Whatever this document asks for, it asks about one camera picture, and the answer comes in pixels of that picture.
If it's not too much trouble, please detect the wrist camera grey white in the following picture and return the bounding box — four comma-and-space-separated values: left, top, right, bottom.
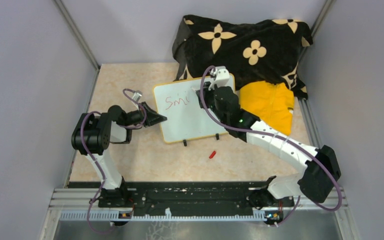
132, 90, 143, 102
208, 66, 230, 90

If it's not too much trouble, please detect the aluminium corner post left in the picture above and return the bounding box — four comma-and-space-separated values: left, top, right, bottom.
52, 0, 101, 71

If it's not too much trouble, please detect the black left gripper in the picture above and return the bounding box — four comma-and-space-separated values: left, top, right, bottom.
123, 101, 168, 128

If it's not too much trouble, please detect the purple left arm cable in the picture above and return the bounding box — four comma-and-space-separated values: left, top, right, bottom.
79, 88, 147, 234

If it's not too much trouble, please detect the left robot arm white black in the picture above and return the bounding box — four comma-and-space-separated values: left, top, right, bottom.
71, 102, 167, 208

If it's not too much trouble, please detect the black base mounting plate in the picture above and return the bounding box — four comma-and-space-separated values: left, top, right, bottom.
89, 180, 330, 218

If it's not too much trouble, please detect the aluminium corner post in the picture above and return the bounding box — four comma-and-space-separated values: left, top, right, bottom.
52, 0, 101, 71
310, 0, 336, 41

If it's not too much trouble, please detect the aluminium frame rail front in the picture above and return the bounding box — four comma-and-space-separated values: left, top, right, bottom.
49, 182, 347, 224

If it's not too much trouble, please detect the whiteboard with yellow rim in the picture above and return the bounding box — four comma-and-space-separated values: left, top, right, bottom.
153, 77, 227, 144

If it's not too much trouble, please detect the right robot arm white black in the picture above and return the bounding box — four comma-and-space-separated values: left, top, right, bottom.
195, 82, 341, 206

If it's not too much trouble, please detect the folded yellow garment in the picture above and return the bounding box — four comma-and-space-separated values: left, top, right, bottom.
238, 81, 295, 136

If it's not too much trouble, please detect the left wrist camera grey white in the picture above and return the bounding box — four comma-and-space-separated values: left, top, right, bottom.
132, 90, 143, 102

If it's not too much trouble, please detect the red marker cap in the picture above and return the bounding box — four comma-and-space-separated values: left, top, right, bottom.
208, 150, 217, 159

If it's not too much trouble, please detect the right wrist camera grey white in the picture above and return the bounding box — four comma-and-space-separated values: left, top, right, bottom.
208, 66, 230, 90

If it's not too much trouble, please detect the black blanket with beige flowers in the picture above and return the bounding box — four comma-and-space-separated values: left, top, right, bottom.
172, 14, 313, 99

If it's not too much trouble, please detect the aluminium corner post right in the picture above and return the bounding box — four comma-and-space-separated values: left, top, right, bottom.
310, 0, 336, 41

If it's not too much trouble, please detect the aluminium side rail right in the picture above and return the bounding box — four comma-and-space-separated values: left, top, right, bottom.
298, 99, 324, 148

